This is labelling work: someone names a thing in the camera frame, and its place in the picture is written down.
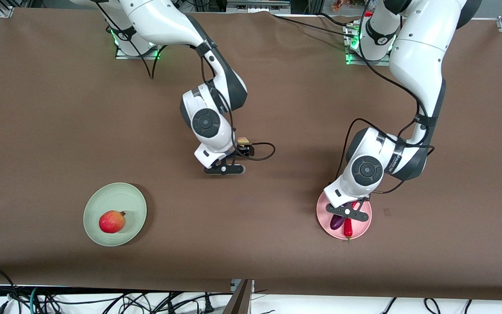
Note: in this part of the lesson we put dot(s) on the pink yellow peach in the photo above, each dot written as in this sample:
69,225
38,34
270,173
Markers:
243,140

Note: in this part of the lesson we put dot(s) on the long purple eggplant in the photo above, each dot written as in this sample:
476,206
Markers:
336,223

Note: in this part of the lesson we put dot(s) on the red chili pepper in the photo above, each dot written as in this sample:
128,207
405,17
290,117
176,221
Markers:
348,229

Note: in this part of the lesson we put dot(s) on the red pomegranate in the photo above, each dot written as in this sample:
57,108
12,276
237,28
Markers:
111,222

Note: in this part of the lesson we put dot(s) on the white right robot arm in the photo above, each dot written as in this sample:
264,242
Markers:
159,19

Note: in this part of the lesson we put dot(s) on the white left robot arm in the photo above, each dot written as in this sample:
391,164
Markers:
421,52

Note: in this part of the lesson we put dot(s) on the light green round plate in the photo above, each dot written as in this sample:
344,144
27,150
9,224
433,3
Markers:
120,196

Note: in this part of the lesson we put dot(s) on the pink round plate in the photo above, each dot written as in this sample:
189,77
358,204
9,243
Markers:
362,224

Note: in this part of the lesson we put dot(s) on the grey metal equipment box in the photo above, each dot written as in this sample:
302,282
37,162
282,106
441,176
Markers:
255,6

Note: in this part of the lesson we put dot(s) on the small brown tape patch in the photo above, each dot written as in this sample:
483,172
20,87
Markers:
387,212

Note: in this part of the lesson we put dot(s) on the colourful toy pile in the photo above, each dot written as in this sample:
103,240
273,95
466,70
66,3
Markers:
340,5

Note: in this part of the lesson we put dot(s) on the brown table cover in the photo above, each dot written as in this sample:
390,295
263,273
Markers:
37,152

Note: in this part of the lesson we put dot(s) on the aluminium bracket with dark post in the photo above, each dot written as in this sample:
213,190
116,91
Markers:
239,301

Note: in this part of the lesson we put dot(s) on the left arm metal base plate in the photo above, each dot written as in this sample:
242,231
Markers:
366,63

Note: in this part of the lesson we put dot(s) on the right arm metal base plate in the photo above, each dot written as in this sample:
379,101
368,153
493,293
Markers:
122,56

